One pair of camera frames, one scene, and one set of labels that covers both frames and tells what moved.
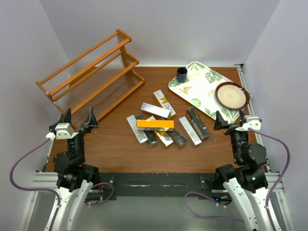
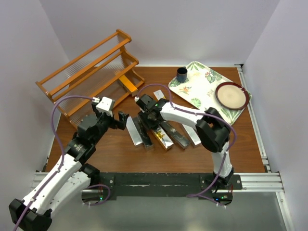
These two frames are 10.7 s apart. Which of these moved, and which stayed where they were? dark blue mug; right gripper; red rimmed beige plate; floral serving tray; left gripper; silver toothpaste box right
Moved: left gripper; right gripper
Stayed: floral serving tray; red rimmed beige plate; dark blue mug; silver toothpaste box right
